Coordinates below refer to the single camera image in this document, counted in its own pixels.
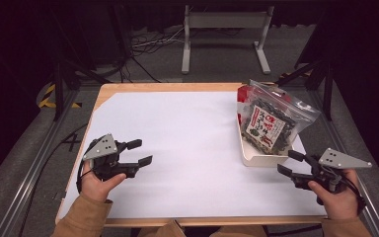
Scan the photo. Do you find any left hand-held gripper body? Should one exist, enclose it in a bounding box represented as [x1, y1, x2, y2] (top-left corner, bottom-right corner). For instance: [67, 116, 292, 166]
[82, 132, 140, 182]

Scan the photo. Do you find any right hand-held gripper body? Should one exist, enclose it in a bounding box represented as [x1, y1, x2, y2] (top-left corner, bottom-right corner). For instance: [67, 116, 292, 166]
[292, 147, 373, 194]

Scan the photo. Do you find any cream compartment box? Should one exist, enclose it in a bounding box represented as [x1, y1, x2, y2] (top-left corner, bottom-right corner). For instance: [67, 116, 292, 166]
[236, 112, 307, 168]

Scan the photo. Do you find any clear dried seaweed packet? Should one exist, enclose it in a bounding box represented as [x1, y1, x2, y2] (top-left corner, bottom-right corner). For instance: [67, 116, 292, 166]
[240, 78, 322, 156]

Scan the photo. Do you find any red seasoning packet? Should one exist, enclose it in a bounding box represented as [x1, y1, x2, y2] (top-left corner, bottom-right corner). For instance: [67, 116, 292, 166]
[236, 84, 251, 124]

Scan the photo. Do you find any person's left hand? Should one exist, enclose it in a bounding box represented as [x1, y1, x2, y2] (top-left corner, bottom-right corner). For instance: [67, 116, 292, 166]
[80, 160, 127, 203]

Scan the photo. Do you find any person's right hand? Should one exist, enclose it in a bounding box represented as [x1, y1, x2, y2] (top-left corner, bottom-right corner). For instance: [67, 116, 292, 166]
[307, 168, 360, 221]

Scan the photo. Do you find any white table mat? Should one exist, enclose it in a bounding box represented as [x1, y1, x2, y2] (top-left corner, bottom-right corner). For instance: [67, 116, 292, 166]
[57, 91, 329, 220]

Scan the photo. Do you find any black metal stand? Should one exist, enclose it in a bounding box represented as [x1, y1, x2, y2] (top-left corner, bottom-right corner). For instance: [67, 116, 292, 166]
[50, 58, 113, 121]
[275, 58, 335, 121]

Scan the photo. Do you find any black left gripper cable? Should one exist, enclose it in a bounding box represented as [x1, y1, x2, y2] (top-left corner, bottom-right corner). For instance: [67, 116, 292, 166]
[19, 122, 95, 237]

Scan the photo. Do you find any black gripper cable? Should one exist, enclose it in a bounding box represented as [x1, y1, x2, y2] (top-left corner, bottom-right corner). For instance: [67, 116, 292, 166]
[340, 177, 367, 215]
[19, 122, 95, 237]

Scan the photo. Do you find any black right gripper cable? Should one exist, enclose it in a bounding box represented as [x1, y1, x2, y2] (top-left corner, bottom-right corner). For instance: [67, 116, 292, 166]
[340, 177, 367, 215]

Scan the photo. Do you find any aluminium rail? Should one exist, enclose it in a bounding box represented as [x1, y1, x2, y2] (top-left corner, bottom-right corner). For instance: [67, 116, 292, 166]
[309, 88, 379, 237]
[0, 88, 80, 237]

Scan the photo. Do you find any bundle of floor cables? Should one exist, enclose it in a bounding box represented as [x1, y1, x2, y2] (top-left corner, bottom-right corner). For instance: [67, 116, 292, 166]
[129, 26, 186, 83]

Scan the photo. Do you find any white metal stand frame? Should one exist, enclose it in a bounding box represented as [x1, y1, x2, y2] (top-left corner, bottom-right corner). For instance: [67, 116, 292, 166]
[181, 4, 275, 75]

